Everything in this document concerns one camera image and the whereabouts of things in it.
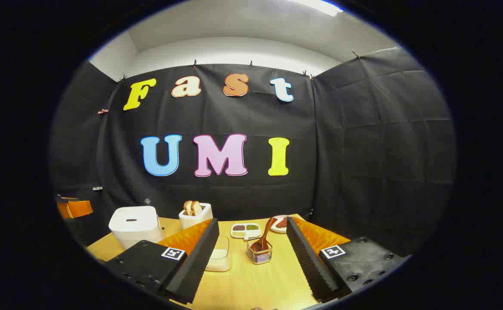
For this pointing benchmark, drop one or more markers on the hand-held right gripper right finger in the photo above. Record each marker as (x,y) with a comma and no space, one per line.
(305,258)

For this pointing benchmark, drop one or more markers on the white toaster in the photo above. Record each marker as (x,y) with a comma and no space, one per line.
(191,222)

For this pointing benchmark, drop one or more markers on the brown wooden spoon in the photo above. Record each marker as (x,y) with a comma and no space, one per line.
(263,237)

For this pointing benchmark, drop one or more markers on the red meat slices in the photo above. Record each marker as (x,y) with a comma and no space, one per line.
(282,223)

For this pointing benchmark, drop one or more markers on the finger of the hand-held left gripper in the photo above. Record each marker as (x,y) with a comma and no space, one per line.
(62,211)
(81,209)

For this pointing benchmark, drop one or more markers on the bread slice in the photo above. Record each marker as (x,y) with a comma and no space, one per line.
(196,208)
(187,208)

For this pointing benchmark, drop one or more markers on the white divided bean dish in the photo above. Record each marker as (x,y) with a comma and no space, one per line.
(245,230)

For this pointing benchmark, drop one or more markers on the clear rice container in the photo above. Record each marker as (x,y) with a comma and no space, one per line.
(222,243)

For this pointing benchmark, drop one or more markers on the black backdrop cloth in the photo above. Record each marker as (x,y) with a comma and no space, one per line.
(363,150)

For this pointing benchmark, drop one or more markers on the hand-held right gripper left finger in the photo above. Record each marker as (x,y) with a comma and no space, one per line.
(199,254)

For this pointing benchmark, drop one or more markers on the round white plate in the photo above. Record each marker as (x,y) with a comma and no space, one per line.
(277,229)

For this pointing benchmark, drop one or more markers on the white rice cooker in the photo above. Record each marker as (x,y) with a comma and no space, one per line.
(133,224)

